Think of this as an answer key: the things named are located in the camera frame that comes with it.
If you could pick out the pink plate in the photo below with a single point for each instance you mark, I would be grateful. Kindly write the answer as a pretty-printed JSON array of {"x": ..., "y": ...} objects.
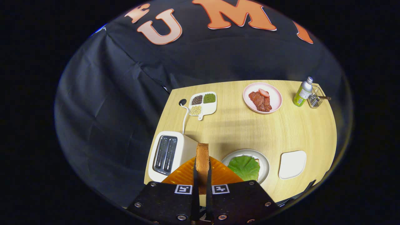
[{"x": 276, "y": 100}]

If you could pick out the bread slice with crust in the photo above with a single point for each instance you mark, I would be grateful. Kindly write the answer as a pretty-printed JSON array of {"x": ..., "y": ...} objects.
[{"x": 257, "y": 161}]

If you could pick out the green lettuce leaf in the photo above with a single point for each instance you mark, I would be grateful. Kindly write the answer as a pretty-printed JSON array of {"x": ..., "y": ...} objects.
[{"x": 243, "y": 167}]

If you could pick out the pile of dark beans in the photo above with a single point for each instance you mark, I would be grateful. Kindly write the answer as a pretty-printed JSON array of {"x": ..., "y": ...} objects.
[{"x": 197, "y": 100}]

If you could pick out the green label metal bottle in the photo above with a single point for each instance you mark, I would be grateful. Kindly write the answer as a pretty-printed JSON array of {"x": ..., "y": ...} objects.
[{"x": 302, "y": 93}]

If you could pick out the white toaster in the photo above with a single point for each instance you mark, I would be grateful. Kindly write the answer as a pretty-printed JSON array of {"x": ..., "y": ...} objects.
[{"x": 184, "y": 150}]

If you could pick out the white divided dish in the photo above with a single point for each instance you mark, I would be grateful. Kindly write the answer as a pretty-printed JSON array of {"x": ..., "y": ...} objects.
[{"x": 210, "y": 109}]

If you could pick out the toasted bread slice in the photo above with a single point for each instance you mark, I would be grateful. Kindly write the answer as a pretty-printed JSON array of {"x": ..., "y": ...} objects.
[{"x": 202, "y": 162}]

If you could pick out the white square plate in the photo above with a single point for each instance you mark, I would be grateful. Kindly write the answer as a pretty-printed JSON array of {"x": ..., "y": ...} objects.
[{"x": 292, "y": 165}]

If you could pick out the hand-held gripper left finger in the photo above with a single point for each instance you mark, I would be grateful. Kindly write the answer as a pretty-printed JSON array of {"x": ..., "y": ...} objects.
[{"x": 195, "y": 203}]

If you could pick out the round grey plate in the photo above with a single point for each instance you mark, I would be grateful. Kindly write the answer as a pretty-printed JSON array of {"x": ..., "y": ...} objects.
[{"x": 265, "y": 165}]

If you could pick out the pile of green beans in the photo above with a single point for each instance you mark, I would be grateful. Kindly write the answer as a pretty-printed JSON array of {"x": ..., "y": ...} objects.
[{"x": 209, "y": 98}]

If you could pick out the pink sausage slice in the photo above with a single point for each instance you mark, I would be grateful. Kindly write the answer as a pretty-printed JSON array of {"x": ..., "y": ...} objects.
[{"x": 264, "y": 92}]

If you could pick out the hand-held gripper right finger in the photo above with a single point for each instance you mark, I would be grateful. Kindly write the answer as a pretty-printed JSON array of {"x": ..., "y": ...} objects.
[{"x": 208, "y": 203}]

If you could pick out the pile of yellow beans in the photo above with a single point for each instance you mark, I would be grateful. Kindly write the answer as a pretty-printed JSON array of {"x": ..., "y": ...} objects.
[{"x": 196, "y": 110}]

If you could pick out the red meat slices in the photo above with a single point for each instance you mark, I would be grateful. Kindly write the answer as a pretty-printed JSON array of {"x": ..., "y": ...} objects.
[{"x": 259, "y": 101}]

